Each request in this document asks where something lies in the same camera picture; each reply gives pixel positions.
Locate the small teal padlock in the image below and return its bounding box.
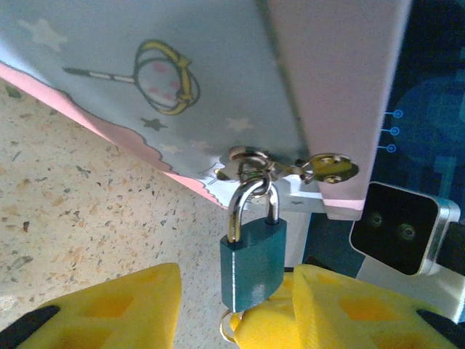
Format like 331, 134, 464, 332
219, 179, 288, 314

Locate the black and silver camera module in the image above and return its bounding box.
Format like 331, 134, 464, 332
347, 180, 461, 323

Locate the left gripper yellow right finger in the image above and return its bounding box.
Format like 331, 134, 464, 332
231, 262, 465, 349

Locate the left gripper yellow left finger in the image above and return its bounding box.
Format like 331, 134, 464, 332
0, 262, 183, 349

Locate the pastel cartoon tin box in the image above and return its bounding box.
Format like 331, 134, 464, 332
0, 0, 414, 222

